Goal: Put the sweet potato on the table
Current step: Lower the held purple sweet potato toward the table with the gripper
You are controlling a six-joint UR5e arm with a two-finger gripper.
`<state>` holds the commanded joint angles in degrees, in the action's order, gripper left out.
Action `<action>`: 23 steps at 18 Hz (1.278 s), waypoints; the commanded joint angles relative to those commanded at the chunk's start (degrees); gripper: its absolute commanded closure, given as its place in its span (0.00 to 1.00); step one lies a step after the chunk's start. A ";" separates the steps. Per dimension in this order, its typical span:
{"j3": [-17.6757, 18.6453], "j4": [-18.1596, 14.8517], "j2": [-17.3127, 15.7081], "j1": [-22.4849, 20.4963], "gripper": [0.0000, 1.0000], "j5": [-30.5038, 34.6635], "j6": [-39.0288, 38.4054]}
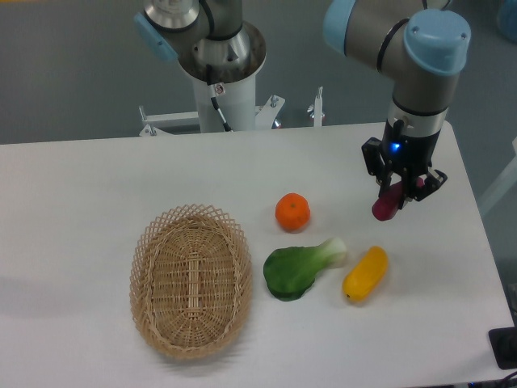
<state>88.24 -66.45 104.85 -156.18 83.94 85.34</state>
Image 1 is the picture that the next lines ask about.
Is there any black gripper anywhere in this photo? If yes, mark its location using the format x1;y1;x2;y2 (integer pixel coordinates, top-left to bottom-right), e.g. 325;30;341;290
361;119;448;210

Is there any purple sweet potato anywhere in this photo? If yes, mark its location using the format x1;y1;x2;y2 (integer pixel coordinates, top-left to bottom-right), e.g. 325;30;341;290
372;181;402;221

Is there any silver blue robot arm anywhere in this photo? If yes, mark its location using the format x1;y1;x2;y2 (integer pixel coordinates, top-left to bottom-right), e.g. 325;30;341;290
134;1;471;219

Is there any yellow corn cob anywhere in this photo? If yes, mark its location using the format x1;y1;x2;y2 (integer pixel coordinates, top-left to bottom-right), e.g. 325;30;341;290
342;246;389;302

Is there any orange tangerine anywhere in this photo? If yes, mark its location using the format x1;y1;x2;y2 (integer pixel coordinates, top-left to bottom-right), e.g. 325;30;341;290
275;192;311;232

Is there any green bok choy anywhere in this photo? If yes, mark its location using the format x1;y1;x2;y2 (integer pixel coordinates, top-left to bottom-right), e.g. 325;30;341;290
263;237;347;302

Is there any black device at edge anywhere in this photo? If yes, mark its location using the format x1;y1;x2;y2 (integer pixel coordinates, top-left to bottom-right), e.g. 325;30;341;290
488;327;516;370

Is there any woven wicker basket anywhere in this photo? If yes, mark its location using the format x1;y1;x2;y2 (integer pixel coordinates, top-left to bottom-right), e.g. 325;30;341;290
129;205;253;360

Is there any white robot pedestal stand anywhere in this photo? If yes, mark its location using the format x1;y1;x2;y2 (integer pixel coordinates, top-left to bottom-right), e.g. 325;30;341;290
135;15;286;137

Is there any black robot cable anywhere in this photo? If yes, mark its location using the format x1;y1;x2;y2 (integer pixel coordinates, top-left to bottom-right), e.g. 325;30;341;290
206;64;234;133

